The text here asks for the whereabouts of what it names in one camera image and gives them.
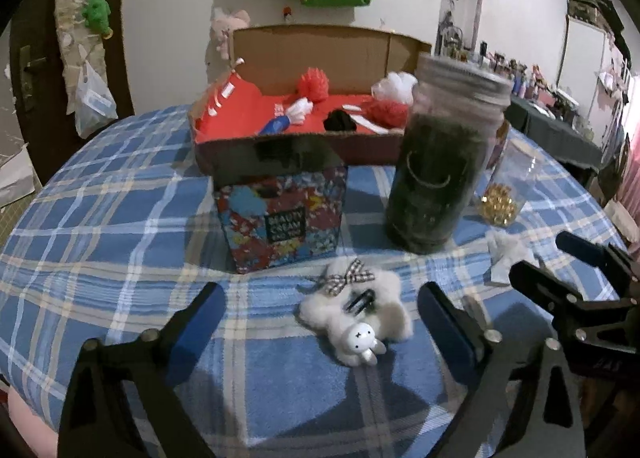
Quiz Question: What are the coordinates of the clear cup with gold beads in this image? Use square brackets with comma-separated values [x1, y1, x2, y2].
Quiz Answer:
[475, 138, 543, 227]

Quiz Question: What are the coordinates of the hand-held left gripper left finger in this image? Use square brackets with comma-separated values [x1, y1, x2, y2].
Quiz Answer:
[57, 282, 227, 458]

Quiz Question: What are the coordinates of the green plush toy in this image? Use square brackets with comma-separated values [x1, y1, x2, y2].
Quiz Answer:
[81, 0, 115, 39]

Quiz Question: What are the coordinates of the white bath pouf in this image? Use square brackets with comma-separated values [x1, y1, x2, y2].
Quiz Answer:
[372, 72, 418, 101]

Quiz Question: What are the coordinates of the glass jar with dark contents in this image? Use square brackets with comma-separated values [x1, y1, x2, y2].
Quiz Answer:
[384, 53, 513, 255]

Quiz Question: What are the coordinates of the door handle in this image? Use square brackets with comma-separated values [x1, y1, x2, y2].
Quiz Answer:
[19, 45, 47, 104]

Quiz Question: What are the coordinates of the white plastic bag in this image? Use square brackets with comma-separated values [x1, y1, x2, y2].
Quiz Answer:
[74, 62, 119, 139]

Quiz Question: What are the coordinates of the pink cushion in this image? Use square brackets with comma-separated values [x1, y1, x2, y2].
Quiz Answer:
[7, 388, 57, 458]

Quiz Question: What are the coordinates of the white fluffy rabbit plush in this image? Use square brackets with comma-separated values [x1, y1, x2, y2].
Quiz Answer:
[299, 257, 413, 368]

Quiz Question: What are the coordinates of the row of cosmetic bottles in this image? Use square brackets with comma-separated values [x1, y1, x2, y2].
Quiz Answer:
[477, 40, 576, 109]

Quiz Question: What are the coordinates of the cardboard box with red lining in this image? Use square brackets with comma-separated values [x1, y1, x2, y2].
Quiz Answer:
[189, 24, 433, 191]

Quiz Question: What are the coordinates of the black scrunchie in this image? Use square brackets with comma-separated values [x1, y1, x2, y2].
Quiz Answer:
[323, 110, 358, 134]

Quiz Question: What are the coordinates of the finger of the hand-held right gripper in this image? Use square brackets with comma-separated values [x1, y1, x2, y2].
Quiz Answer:
[556, 231, 640, 284]
[509, 260, 586, 334]

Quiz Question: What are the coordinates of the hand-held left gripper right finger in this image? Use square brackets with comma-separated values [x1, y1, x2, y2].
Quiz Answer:
[417, 282, 588, 458]

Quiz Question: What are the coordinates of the blue plaid blanket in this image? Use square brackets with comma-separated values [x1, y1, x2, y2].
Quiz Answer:
[0, 105, 631, 458]

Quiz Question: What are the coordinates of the colourful printed box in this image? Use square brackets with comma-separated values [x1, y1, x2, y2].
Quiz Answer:
[215, 165, 349, 275]

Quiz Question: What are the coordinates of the white cabinet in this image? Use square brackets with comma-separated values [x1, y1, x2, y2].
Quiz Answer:
[562, 18, 613, 104]

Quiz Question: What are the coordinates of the patterned bag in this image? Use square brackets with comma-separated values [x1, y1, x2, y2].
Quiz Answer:
[566, 0, 626, 39]

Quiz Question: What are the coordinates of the pink curtain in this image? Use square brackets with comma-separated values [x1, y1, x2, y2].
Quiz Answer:
[617, 133, 640, 219]

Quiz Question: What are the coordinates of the table with dark cloth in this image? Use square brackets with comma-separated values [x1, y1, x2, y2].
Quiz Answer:
[505, 95, 606, 174]

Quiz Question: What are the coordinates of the pink pig plush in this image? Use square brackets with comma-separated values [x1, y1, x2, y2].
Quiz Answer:
[210, 8, 251, 59]

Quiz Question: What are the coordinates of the crumpled white tissue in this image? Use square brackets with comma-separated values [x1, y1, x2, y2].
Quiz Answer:
[485, 229, 541, 286]

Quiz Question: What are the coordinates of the blue and white soft toy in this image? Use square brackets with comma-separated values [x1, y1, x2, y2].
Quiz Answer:
[257, 98, 316, 136]

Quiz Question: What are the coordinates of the red bath pouf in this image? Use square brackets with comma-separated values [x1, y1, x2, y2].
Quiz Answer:
[297, 67, 331, 104]
[360, 99, 411, 129]

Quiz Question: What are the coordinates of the black hair clip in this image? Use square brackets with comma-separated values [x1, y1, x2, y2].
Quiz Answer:
[344, 289, 376, 315]

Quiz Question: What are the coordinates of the dark brown door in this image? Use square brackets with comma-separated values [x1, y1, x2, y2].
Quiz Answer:
[10, 0, 136, 184]

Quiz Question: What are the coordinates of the patterned hanging organizer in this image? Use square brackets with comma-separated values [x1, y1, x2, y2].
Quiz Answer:
[50, 0, 108, 89]

